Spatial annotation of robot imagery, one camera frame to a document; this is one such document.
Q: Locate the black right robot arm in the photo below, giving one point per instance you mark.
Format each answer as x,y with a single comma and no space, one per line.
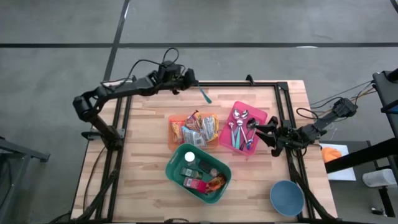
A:
326,123

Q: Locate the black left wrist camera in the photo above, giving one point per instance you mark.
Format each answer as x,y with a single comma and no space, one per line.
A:
169,71

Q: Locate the grey metal stand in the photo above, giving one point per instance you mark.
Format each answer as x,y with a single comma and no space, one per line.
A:
21,152

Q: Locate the small brown jar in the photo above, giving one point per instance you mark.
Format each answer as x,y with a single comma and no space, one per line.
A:
214,172

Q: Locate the white capped bottle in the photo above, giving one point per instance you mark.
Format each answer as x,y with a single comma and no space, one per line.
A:
189,157

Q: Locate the black aluminium frame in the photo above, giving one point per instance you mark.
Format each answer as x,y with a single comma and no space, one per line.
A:
233,84

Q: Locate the silver yellow snack packet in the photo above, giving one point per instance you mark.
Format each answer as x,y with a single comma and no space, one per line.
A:
211,126

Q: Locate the dark brown spoon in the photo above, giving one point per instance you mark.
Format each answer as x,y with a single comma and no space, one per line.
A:
251,124

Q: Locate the orange plastic tray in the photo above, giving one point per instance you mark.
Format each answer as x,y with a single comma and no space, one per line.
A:
174,146

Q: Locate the red orange snack packet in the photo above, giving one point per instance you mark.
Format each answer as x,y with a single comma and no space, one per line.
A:
194,121

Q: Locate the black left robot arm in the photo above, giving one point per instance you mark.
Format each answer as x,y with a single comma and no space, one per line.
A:
124,88

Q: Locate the black equipment stand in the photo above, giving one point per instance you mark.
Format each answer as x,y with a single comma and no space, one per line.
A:
357,155

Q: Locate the small black box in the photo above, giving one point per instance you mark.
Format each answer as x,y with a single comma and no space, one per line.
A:
205,166

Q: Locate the orange cloth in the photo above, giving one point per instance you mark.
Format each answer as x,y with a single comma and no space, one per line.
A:
331,154

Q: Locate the white paper sheet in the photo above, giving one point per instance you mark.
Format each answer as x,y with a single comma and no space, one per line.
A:
345,174

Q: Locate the red spice tin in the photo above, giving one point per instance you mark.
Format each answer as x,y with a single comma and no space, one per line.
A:
194,184

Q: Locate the pink plastic tray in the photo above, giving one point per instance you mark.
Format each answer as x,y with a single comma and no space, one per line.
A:
259,116

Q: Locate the teal green plastic bin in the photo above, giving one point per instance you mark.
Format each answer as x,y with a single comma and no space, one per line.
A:
177,169

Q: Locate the small black floor object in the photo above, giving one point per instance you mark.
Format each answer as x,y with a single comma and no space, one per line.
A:
378,211

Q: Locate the white cylinder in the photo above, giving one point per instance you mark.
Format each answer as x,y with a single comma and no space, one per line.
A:
379,178

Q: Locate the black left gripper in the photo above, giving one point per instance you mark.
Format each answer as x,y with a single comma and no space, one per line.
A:
178,84

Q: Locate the silver blue snack packet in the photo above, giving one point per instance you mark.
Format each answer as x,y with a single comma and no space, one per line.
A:
192,137

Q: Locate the blue bowl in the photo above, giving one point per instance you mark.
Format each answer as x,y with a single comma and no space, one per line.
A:
286,198

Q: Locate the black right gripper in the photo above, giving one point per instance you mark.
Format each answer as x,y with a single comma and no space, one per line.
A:
289,138

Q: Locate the orange yellow snack packet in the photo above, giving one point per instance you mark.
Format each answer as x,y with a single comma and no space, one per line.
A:
177,130

